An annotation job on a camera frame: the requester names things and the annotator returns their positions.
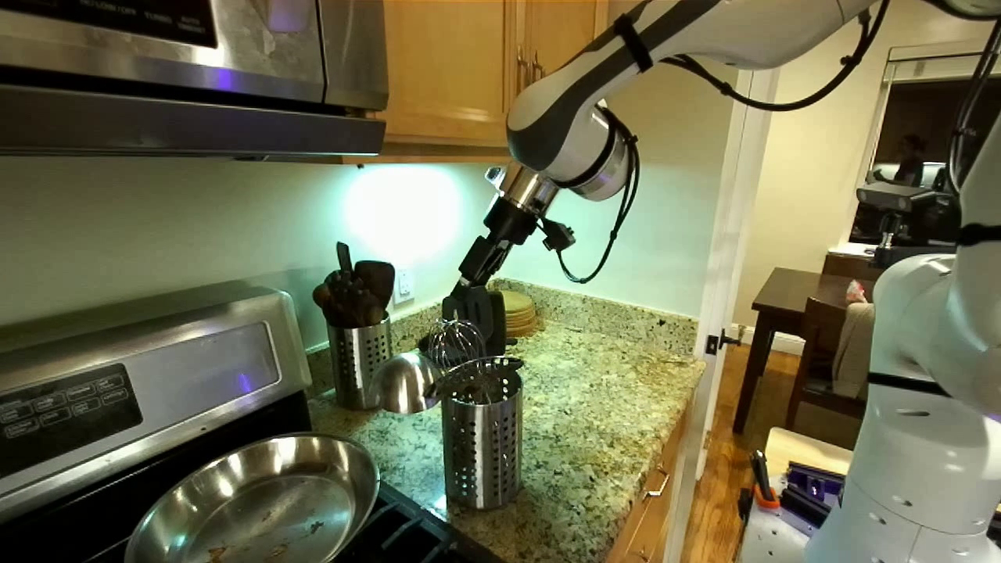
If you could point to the wooden lower cabinet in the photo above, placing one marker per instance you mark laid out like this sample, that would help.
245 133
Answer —
642 537

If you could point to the stainless steel microwave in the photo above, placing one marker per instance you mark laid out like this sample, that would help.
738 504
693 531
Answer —
280 81

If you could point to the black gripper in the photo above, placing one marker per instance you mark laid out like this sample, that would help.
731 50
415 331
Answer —
507 228

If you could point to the stainless steel stove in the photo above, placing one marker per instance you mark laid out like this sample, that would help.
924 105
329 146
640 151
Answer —
104 410

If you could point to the perforated steel utensil holder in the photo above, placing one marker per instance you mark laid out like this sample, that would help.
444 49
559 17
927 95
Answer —
353 363
483 432

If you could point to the wooden upper cabinet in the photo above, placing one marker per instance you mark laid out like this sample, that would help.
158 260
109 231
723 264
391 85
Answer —
458 65

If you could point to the steel frying pan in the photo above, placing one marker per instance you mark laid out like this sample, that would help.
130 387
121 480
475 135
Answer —
292 499

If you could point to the wooden cabinet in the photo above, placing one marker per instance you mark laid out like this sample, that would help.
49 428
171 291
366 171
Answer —
458 65
642 537

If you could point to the stack of round cork trivets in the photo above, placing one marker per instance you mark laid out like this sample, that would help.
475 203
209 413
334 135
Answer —
521 315

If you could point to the black utensils in rear holder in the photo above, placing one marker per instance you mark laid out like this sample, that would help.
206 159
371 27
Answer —
357 291

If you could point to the wire whisk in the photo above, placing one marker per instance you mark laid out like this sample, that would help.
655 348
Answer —
453 347

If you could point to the dark wooden table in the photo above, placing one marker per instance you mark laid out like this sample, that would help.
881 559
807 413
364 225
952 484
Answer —
810 308

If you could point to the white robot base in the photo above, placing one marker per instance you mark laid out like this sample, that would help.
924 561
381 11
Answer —
924 473

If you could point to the black slotted spatula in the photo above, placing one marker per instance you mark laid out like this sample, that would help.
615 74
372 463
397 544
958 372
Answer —
479 308

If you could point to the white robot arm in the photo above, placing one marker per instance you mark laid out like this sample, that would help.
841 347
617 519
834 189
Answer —
567 140

